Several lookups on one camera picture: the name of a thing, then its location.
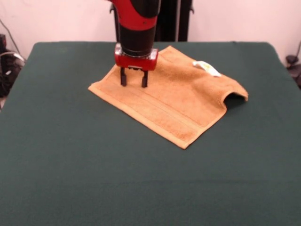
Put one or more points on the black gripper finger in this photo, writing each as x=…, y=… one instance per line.
x=123, y=77
x=144, y=80

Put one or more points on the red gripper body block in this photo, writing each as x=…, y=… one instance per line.
x=135, y=63

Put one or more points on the tan terry cloth towel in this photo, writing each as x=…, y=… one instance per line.
x=176, y=99

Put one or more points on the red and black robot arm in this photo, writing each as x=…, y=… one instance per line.
x=137, y=26

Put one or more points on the dark green table cloth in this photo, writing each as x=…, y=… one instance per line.
x=94, y=176

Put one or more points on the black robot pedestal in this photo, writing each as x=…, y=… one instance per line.
x=174, y=21

